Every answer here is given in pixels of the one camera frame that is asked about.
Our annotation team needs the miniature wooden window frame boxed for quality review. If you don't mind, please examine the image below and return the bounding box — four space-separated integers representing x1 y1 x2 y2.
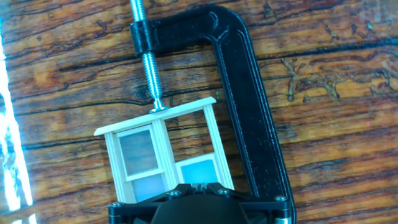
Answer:
93 96 236 205

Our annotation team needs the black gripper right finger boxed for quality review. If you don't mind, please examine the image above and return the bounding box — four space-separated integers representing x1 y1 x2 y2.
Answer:
198 182 295 224

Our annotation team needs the small sliding window sash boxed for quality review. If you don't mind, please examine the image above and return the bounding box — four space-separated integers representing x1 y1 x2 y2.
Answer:
175 152 224 187

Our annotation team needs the black C-clamp with steel screw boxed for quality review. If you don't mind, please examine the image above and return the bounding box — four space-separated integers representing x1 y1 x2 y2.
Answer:
129 0 298 224

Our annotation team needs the wood grain printed mat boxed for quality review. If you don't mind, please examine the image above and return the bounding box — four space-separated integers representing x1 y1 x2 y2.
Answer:
0 0 398 224

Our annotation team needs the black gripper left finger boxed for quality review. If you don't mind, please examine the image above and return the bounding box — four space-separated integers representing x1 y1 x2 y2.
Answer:
108 182 200 224

